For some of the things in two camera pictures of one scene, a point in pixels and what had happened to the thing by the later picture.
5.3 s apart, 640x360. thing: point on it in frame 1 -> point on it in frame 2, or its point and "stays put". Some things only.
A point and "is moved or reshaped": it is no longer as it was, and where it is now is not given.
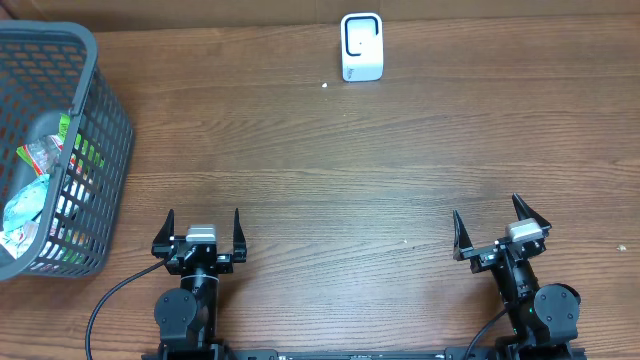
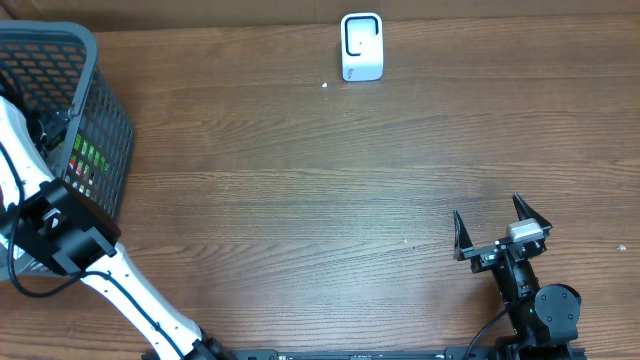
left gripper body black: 223,265 -> 47,127
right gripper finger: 525,212 stays put
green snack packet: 43,152 is moved or reshaped
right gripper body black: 483,257 stays put
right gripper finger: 462,241 stays put
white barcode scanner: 362,47 stays put
